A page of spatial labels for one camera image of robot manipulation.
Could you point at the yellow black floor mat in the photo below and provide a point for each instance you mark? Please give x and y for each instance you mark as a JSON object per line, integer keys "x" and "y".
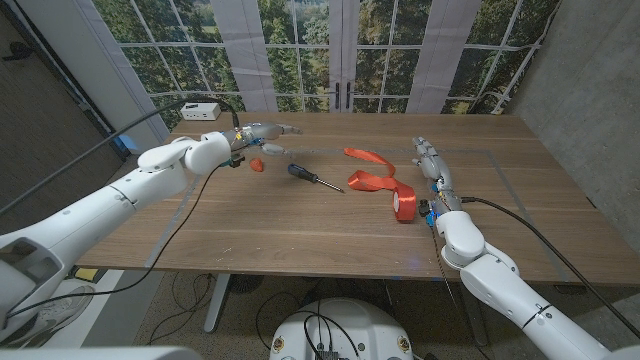
{"x": 86, "y": 274}

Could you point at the orange satin ribbon roll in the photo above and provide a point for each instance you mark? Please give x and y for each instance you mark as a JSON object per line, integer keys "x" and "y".
{"x": 406, "y": 202}

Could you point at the grey white sneaker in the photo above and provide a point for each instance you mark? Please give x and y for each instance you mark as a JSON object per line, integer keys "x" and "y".
{"x": 55, "y": 315}

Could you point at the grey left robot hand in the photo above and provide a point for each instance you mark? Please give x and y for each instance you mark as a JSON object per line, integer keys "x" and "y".
{"x": 255, "y": 132}

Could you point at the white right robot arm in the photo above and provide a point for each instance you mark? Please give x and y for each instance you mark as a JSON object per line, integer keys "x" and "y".
{"x": 500, "y": 290}

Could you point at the printed window forest backdrop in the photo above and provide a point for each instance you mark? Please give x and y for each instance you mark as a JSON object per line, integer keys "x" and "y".
{"x": 300, "y": 60}

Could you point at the white table leg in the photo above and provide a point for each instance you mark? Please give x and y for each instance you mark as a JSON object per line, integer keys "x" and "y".
{"x": 217, "y": 302}

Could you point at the white robot torso base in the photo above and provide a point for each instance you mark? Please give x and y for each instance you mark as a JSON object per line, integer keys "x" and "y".
{"x": 360, "y": 325}

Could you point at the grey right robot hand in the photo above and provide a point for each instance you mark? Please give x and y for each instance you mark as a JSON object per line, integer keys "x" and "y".
{"x": 435, "y": 167}

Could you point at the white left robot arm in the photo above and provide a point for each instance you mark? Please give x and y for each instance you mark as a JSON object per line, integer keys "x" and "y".
{"x": 100, "y": 215}

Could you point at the small orange plastic piece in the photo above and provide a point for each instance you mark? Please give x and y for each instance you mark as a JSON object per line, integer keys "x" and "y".
{"x": 256, "y": 165}

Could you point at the white power strip box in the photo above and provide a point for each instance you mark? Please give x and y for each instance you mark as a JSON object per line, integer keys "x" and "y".
{"x": 200, "y": 111}

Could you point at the small blue floor object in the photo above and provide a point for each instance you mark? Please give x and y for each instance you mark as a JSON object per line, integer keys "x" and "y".
{"x": 126, "y": 143}

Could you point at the black round ribbed disc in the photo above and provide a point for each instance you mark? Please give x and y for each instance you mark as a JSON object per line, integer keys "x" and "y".
{"x": 246, "y": 283}

